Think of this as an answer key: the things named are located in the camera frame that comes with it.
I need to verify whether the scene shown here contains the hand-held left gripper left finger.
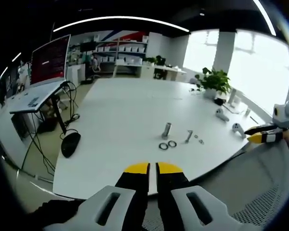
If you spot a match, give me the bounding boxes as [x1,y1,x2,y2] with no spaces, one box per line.
[44,162,151,231]

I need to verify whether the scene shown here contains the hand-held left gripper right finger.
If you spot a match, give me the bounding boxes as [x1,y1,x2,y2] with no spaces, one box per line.
[155,161,263,231]

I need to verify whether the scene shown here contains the metal threaded stud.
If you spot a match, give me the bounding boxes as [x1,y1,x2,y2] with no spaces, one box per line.
[161,122,172,140]

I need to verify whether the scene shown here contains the white game controller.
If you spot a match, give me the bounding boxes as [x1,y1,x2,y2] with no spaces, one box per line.
[232,122,247,139]
[215,108,230,122]

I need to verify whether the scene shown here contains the white desk device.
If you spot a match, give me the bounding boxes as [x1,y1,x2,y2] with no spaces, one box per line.
[227,87,242,109]

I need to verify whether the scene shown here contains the grey mesh chair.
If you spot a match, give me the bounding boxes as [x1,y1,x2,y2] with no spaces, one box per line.
[142,139,289,231]

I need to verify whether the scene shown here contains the potted green plant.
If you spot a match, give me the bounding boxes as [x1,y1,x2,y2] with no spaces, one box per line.
[195,67,232,100]

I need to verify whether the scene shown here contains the black stand foot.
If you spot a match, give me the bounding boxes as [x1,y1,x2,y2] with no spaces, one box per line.
[61,131,81,158]

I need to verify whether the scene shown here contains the curved ceiling light strip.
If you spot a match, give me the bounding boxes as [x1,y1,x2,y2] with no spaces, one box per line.
[53,15,191,33]
[252,0,277,37]

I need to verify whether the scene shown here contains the white counter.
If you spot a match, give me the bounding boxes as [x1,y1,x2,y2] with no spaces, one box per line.
[114,63,187,81]

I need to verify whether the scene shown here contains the small green plants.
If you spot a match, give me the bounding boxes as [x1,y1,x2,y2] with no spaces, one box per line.
[144,55,166,66]

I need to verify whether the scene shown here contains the white side desk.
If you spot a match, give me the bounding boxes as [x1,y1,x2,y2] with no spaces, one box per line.
[9,80,68,114]

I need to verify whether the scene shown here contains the shelf with white boxes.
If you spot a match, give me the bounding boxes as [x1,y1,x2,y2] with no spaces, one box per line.
[93,36,149,73]

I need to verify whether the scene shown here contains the black monitor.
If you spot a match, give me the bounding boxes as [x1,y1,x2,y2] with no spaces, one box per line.
[80,41,97,52]

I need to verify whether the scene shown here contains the large screen on stand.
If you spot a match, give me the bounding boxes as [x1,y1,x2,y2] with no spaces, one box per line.
[29,33,72,88]

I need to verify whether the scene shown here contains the black cables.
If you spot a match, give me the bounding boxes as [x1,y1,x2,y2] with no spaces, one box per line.
[20,81,80,176]

